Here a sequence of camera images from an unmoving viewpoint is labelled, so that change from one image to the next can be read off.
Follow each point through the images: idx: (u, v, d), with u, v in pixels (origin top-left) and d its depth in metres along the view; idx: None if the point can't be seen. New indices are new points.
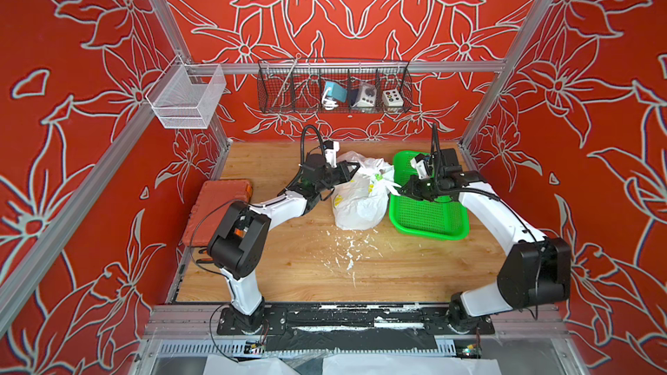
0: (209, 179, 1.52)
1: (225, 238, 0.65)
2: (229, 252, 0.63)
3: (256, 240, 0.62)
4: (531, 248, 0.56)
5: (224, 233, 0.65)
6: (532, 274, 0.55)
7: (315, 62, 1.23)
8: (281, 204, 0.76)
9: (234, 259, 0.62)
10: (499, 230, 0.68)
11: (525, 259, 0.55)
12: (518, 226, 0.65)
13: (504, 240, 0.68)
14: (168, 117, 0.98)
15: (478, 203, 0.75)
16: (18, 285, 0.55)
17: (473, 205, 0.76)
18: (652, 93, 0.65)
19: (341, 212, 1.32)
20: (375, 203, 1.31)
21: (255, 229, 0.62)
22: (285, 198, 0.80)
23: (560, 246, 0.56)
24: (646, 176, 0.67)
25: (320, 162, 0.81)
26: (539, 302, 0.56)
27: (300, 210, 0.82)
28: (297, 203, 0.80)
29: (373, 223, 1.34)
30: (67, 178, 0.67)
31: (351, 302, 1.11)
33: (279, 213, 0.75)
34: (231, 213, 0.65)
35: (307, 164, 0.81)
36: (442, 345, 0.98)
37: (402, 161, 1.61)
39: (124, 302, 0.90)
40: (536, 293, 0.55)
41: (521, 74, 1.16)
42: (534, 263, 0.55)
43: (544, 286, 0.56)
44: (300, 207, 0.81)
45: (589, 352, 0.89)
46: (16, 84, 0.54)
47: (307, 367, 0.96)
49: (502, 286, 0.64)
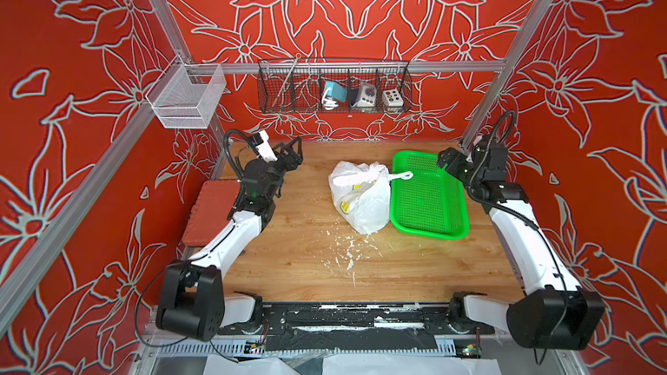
0: (209, 179, 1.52)
1: (174, 305, 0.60)
2: (186, 318, 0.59)
3: (209, 300, 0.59)
4: (557, 296, 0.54)
5: (172, 300, 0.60)
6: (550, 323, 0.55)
7: (315, 62, 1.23)
8: (232, 236, 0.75)
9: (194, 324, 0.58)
10: (527, 265, 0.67)
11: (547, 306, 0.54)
12: (549, 269, 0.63)
13: (529, 273, 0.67)
14: (168, 117, 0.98)
15: (512, 230, 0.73)
16: (18, 284, 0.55)
17: (505, 227, 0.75)
18: (652, 92, 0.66)
19: (356, 217, 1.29)
20: (384, 189, 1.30)
21: (208, 286, 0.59)
22: (234, 228, 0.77)
23: (591, 301, 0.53)
24: (646, 176, 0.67)
25: (259, 171, 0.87)
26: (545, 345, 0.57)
27: (255, 229, 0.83)
28: (252, 222, 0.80)
29: (386, 221, 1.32)
30: (67, 178, 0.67)
31: (351, 301, 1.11)
33: (232, 246, 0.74)
34: (172, 277, 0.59)
35: (248, 179, 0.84)
36: (442, 345, 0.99)
37: (402, 161, 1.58)
39: (124, 303, 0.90)
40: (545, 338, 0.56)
41: (521, 74, 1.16)
42: (555, 312, 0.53)
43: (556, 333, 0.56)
44: (256, 223, 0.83)
45: (589, 352, 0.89)
46: (16, 83, 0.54)
47: (307, 367, 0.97)
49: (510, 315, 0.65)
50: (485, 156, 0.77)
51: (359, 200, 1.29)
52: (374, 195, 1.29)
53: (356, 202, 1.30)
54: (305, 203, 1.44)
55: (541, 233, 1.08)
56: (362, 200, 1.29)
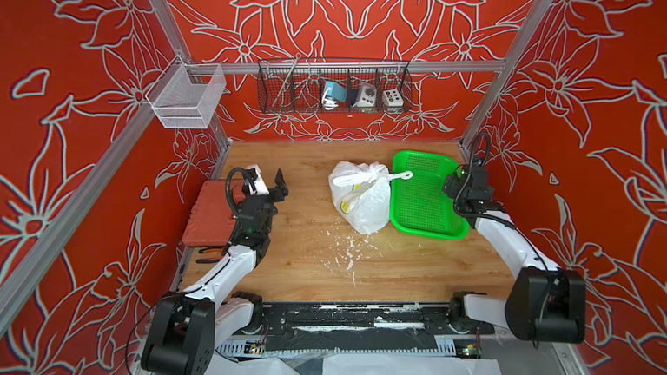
0: (209, 179, 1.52)
1: (162, 341, 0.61)
2: (173, 355, 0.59)
3: (201, 333, 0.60)
4: (540, 275, 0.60)
5: (161, 337, 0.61)
6: (539, 304, 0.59)
7: (315, 62, 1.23)
8: (227, 269, 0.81)
9: (182, 361, 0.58)
10: (512, 257, 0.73)
11: (532, 283, 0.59)
12: (531, 255, 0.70)
13: (514, 265, 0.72)
14: (168, 117, 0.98)
15: (492, 231, 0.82)
16: (18, 284, 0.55)
17: (489, 233, 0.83)
18: (652, 92, 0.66)
19: (356, 218, 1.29)
20: (384, 190, 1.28)
21: (198, 319, 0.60)
22: (230, 262, 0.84)
23: (573, 279, 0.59)
24: (646, 176, 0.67)
25: (255, 207, 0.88)
26: (545, 335, 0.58)
27: (250, 263, 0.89)
28: (247, 256, 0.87)
29: (385, 221, 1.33)
30: (67, 178, 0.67)
31: (352, 301, 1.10)
33: (227, 279, 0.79)
34: (165, 309, 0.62)
35: (245, 214, 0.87)
36: (442, 345, 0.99)
37: (402, 161, 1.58)
39: (124, 302, 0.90)
40: (544, 325, 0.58)
41: (521, 74, 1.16)
42: (539, 289, 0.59)
43: (551, 319, 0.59)
44: (251, 257, 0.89)
45: (589, 352, 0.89)
46: (16, 83, 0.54)
47: (307, 367, 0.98)
49: (509, 317, 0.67)
50: (469, 176, 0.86)
51: (359, 200, 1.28)
52: (374, 195, 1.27)
53: (356, 202, 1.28)
54: (305, 203, 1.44)
55: (541, 233, 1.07)
56: (361, 200, 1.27)
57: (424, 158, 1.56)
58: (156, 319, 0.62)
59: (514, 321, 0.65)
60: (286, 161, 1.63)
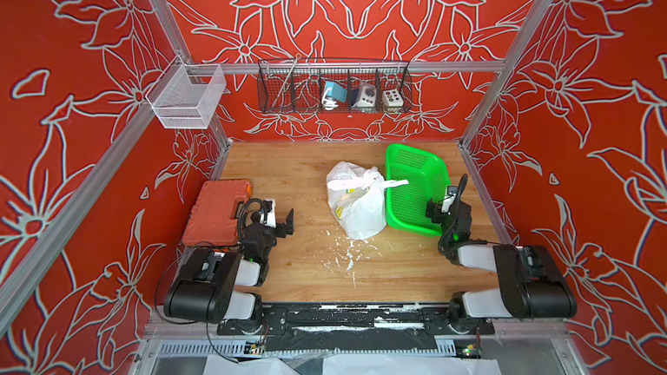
0: (209, 179, 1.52)
1: (189, 281, 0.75)
2: (195, 299, 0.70)
3: (225, 279, 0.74)
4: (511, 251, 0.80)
5: (189, 277, 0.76)
6: (519, 271, 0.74)
7: (315, 63, 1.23)
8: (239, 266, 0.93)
9: (204, 305, 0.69)
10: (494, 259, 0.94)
11: (507, 253, 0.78)
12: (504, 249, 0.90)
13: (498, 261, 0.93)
14: (168, 117, 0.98)
15: (471, 252, 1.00)
16: (18, 284, 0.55)
17: (470, 258, 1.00)
18: (652, 92, 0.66)
19: (348, 225, 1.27)
20: (376, 199, 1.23)
21: (227, 266, 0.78)
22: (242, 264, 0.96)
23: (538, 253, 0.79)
24: (647, 176, 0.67)
25: (257, 233, 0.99)
26: (537, 300, 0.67)
27: (254, 279, 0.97)
28: (253, 269, 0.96)
29: (378, 227, 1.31)
30: (67, 178, 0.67)
31: (352, 302, 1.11)
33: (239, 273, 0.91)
34: (201, 253, 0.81)
35: (247, 239, 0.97)
36: (442, 345, 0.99)
37: (392, 156, 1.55)
39: (124, 302, 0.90)
40: (534, 292, 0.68)
41: (521, 74, 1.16)
42: (514, 258, 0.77)
43: (538, 287, 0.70)
44: (255, 273, 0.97)
45: (590, 352, 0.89)
46: (16, 84, 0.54)
47: (307, 368, 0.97)
49: (511, 311, 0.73)
50: (456, 218, 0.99)
51: (352, 208, 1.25)
52: (367, 206, 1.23)
53: (348, 210, 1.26)
54: (305, 204, 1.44)
55: (541, 233, 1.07)
56: (354, 207, 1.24)
57: (411, 153, 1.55)
58: (190, 265, 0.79)
59: (513, 307, 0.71)
60: (287, 161, 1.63)
